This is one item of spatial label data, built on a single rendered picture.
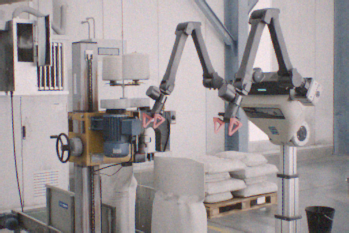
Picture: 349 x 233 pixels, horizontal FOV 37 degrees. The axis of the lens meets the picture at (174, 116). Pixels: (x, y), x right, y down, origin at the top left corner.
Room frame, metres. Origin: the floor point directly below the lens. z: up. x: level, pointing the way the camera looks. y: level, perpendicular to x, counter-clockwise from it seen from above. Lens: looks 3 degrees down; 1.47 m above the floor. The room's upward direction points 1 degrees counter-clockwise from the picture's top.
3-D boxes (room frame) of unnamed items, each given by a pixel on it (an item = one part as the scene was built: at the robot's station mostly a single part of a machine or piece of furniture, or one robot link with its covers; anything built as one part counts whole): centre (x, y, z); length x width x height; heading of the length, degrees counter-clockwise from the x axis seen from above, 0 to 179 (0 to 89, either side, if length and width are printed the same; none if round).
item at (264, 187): (6.53, -0.97, 0.20); 0.67 x 0.43 x 0.15; 128
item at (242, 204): (6.49, -0.59, 0.07); 1.20 x 0.82 x 0.14; 130
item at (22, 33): (5.30, 1.61, 1.82); 0.51 x 0.27 x 0.71; 38
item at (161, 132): (3.44, 0.21, 1.21); 0.30 x 0.25 x 0.30; 38
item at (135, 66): (3.09, 0.23, 1.61); 0.17 x 0.17 x 0.17
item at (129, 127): (2.95, 0.25, 1.25); 0.10 x 0.08 x 0.12; 153
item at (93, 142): (3.20, 0.46, 1.18); 0.34 x 0.25 x 0.31; 128
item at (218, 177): (6.28, -0.33, 0.44); 0.66 x 0.42 x 0.14; 32
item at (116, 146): (3.00, 0.34, 1.21); 0.15 x 0.15 x 0.25
